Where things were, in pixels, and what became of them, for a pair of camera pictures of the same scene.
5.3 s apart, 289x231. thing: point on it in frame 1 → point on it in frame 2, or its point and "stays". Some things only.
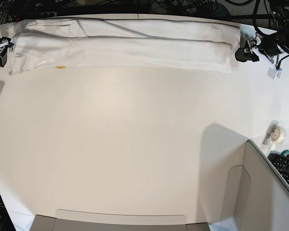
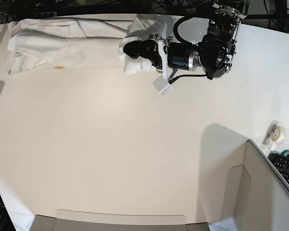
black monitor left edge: [0, 218] stays
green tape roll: [286, 151] stays
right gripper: [268, 44] → [174, 56]
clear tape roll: [275, 134] stays
